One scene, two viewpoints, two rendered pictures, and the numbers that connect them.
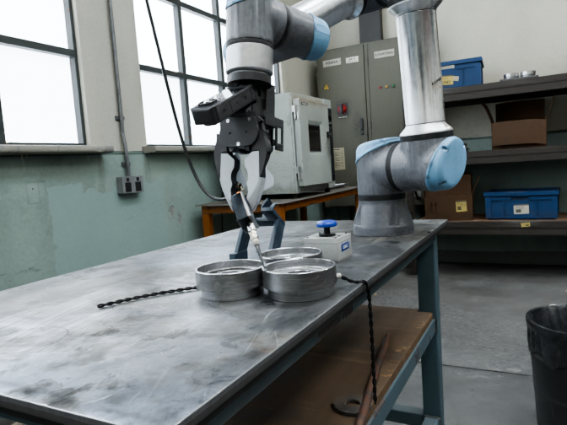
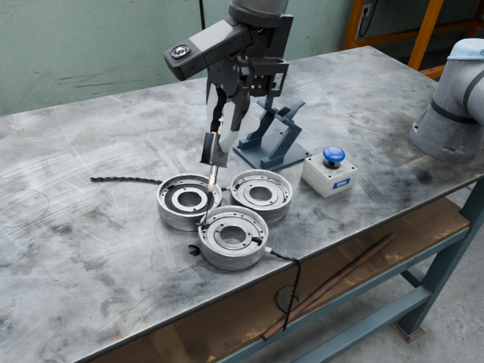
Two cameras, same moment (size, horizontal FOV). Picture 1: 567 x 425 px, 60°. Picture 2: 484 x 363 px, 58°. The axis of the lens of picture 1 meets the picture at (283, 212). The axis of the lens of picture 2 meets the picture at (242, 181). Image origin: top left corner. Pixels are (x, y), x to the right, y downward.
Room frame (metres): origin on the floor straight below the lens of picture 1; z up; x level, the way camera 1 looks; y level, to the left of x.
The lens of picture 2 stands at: (0.27, -0.22, 1.31)
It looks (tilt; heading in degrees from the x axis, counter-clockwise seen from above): 39 degrees down; 26
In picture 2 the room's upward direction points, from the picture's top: 6 degrees clockwise
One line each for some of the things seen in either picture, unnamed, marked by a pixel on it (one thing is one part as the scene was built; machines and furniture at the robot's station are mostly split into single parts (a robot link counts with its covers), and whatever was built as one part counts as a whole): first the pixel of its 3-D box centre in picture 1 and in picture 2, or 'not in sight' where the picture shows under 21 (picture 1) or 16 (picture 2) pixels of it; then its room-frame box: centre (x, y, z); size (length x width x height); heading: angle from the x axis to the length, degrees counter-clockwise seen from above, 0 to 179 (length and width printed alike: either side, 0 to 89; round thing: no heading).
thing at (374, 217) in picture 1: (382, 212); (451, 123); (1.22, -0.25, 0.85); 0.15 x 0.15 x 0.10
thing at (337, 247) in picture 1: (329, 245); (331, 171); (0.93, -0.08, 0.82); 0.08 x 0.07 x 0.05; 152
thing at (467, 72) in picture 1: (449, 78); not in sight; (4.12, -1.45, 1.61); 0.52 x 0.38 x 0.22; 65
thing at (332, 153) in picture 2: (326, 233); (331, 161); (0.93, -0.08, 0.85); 0.04 x 0.04 x 0.05
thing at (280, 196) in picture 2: not in sight; (260, 197); (0.79, -0.01, 0.82); 0.08 x 0.08 x 0.02
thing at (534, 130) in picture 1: (518, 123); not in sight; (3.87, -1.88, 1.19); 0.52 x 0.42 x 0.38; 62
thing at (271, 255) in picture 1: (290, 264); (260, 197); (0.79, -0.01, 0.82); 0.10 x 0.10 x 0.04
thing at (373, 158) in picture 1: (382, 166); (477, 75); (1.21, -0.25, 0.97); 0.13 x 0.12 x 0.14; 41
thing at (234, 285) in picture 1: (231, 279); (189, 202); (0.71, 0.08, 0.82); 0.10 x 0.10 x 0.04
